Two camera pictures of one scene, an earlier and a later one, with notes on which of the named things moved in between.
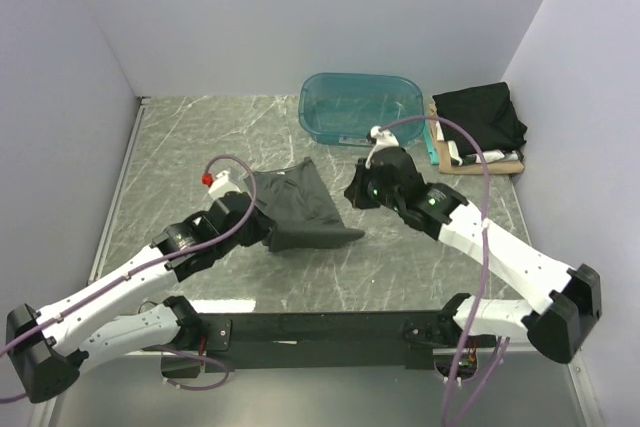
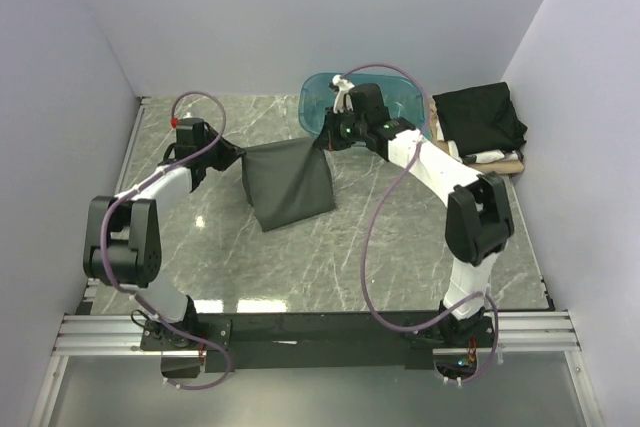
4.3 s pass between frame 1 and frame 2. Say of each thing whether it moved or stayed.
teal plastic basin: stayed
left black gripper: moved
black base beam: stayed
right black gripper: moved
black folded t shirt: stayed
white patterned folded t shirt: stayed
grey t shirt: moved
